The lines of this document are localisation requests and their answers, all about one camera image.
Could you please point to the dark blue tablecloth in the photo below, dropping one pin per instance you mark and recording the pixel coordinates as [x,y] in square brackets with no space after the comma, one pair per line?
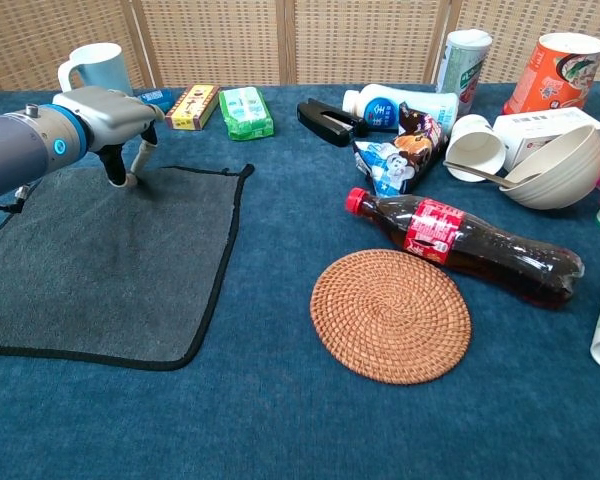
[280,425]

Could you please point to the dark blue spray bottle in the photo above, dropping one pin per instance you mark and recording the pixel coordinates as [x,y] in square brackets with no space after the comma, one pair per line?
[160,97]

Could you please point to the orange instant noodle cup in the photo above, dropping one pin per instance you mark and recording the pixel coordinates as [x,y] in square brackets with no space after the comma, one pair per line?
[545,80]

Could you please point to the beige bowl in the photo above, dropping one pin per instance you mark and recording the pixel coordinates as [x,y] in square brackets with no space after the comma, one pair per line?
[565,180]

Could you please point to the grey and blue cloth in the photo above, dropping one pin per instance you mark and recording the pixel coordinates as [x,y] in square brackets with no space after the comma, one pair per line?
[105,270]

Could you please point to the cola bottle with red label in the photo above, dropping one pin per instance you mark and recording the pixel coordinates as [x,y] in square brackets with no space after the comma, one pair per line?
[480,245]

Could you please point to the beige spoon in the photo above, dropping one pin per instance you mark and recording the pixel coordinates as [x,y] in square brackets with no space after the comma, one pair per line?
[475,171]

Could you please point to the black stapler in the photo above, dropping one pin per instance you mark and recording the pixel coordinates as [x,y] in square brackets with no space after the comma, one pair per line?
[325,129]

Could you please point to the tall white lidded drink cup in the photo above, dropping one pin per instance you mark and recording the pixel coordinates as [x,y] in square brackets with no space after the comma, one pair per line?
[462,70]

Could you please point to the white cardboard box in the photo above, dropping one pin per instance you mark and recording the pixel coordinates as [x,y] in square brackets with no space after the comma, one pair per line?
[525,130]

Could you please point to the woven bamboo folding screen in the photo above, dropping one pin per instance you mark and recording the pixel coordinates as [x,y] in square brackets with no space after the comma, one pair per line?
[230,40]

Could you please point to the red and yellow carton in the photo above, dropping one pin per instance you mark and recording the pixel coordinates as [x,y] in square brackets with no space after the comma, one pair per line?
[192,107]

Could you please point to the green wet wipes pack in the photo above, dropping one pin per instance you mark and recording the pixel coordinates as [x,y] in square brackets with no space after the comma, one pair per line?
[245,112]

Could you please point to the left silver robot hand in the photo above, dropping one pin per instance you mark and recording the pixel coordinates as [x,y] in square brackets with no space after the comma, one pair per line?
[110,115]

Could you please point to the plain white paper cup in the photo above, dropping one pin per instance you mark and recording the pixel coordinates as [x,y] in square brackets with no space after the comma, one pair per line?
[472,147]

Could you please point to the white bottle with blue label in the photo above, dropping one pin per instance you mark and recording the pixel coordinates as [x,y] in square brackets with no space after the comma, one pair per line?
[375,102]

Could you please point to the brown and blue snack bag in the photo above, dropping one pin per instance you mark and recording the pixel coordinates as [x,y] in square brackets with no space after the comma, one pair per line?
[405,155]

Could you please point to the round woven rattan coaster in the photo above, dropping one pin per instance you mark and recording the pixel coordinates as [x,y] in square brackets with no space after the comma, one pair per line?
[390,317]

